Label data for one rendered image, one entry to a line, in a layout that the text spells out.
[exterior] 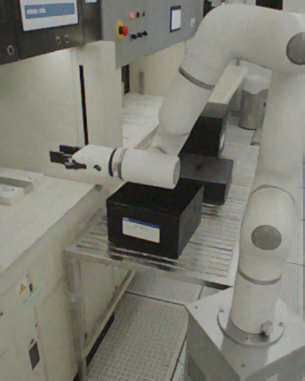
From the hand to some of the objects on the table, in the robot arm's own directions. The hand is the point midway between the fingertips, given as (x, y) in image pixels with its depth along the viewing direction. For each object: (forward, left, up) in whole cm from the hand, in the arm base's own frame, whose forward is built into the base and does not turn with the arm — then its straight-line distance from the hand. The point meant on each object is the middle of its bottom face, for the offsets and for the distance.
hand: (62, 153), depth 104 cm
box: (+77, -93, -43) cm, 128 cm away
